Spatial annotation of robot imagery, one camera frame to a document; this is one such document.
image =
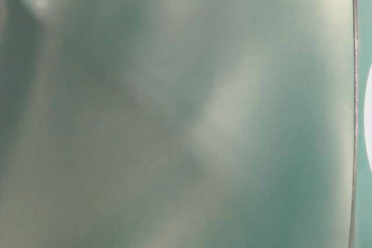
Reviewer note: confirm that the white ceramic bowl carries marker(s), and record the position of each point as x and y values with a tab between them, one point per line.
368	118

